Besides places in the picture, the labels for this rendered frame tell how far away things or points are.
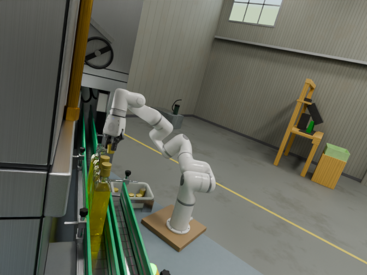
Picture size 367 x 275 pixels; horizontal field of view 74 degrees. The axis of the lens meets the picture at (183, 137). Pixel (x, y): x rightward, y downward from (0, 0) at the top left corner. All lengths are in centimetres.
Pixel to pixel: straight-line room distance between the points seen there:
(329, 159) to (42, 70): 575
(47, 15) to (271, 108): 760
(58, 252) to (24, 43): 78
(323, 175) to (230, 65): 444
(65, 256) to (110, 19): 149
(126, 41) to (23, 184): 168
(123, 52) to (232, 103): 653
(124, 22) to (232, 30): 688
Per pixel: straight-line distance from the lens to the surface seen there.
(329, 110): 754
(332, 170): 592
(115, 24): 192
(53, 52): 29
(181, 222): 127
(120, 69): 193
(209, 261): 126
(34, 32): 29
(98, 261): 94
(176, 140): 138
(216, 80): 851
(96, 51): 186
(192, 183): 116
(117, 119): 122
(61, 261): 94
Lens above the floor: 154
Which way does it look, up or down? 15 degrees down
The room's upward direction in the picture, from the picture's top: 15 degrees clockwise
